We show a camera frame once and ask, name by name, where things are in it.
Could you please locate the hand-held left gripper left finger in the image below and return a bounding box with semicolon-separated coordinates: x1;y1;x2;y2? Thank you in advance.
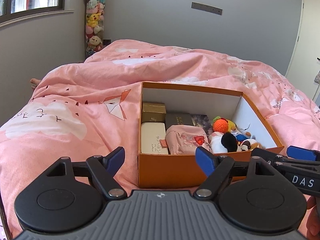
44;146;127;200

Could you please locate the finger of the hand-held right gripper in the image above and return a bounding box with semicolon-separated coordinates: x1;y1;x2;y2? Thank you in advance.
251;147;320;173
286;145;320;162

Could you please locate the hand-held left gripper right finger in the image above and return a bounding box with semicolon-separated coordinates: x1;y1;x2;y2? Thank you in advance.
195;146;277;200

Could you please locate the white plush with black ear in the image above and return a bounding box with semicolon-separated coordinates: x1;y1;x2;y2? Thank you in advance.
208;132;242;153

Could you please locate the pink fabric pouch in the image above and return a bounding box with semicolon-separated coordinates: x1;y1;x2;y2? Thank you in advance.
165;125;209;155

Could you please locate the orange cardboard box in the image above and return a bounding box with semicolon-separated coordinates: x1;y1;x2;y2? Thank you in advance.
137;81;285;188

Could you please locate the brown hamster plush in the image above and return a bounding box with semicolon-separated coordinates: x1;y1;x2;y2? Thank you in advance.
237;139;263;152

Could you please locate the orange crochet fruit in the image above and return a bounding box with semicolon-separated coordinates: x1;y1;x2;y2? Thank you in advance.
212;116;229;133

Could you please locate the dark printed card pack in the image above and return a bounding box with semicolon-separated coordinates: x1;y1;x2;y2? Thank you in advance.
190;114;213;133

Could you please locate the white glasses case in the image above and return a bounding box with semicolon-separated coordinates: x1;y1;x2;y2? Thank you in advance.
141;122;169;155

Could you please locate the small doll plush blue outfit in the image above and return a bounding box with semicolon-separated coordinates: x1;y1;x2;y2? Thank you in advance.
230;126;252;142

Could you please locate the grey box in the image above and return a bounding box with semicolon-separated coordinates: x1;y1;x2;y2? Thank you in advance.
165;112;194;133

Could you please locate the gold box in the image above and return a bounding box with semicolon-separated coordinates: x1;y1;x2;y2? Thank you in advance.
142;102;167;124

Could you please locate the person's right hand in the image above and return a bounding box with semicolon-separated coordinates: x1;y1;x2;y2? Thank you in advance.
306;195;320;240

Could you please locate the pink printed blanket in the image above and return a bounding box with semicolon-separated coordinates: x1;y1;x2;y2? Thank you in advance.
0;39;320;240

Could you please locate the white door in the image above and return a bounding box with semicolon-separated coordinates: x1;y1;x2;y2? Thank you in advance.
285;0;320;103

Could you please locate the clear tube of plush toys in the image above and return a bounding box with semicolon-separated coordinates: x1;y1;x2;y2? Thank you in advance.
84;0;107;58

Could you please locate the grey wall plate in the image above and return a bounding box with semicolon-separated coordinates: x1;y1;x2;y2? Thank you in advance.
191;2;223;15

